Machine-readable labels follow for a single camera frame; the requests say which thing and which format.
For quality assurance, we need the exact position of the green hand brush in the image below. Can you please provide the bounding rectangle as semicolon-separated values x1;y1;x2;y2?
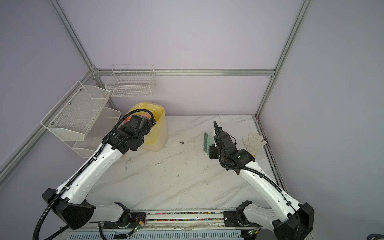
203;133;212;155

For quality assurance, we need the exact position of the pink plastic dustpan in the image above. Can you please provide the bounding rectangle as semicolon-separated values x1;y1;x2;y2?
123;116;132;124

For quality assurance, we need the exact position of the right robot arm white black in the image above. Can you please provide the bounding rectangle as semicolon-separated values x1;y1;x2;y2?
209;122;315;240

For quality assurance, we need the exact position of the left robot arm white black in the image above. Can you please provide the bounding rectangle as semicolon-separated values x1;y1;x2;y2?
33;109;156;240

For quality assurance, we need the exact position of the yellow-lined trash bin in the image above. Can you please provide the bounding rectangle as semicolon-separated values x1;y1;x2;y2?
129;102;168;152

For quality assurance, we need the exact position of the lower white mesh shelf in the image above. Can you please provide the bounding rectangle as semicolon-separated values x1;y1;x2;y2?
64;107;121;159

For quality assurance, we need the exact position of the white mesh shelf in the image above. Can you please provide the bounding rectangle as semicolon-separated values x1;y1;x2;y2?
64;107;121;159
41;81;111;142

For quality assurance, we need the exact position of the white cotton glove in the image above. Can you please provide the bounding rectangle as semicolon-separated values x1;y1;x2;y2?
242;132;267;157

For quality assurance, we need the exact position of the upper white mesh shelf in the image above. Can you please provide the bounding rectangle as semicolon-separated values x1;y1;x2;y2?
41;81;111;142

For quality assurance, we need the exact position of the white wire basket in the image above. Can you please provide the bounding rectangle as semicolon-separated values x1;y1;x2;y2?
105;65;157;97

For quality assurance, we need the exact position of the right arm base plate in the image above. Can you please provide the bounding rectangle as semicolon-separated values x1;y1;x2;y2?
223;211;261;228

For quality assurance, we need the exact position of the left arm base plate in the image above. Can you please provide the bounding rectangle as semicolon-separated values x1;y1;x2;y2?
103;212;147;229

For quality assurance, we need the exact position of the aluminium front rail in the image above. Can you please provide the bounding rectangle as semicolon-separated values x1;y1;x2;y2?
53;208;313;240

